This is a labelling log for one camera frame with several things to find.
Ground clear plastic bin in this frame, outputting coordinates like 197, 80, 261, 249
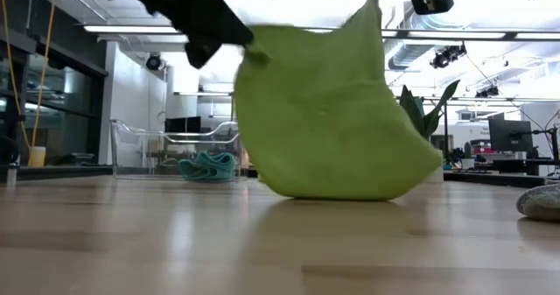
108, 118, 246, 181

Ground lime green microfiber towel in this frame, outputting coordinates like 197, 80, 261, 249
234, 0, 443, 201

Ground long ceiling light bar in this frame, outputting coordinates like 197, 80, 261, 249
82, 23, 560, 42

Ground yellow extension cable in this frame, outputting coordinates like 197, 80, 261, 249
0, 0, 58, 150

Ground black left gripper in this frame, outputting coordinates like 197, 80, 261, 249
89, 0, 255, 70

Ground grey microfiber towel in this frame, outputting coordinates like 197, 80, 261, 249
515, 183, 560, 222

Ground green artificial succulent plant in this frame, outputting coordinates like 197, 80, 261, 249
398, 79, 461, 141

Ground black computer monitor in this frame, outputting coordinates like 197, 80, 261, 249
488, 118, 534, 152

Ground pale yellow cylinder container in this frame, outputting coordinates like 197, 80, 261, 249
27, 145, 47, 168

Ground black ceiling spotlight cluster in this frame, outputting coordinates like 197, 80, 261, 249
430, 44, 468, 70

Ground white round plant pot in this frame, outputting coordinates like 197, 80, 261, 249
426, 149, 445, 183

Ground teal microfiber towel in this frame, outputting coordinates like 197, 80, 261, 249
178, 151, 237, 182

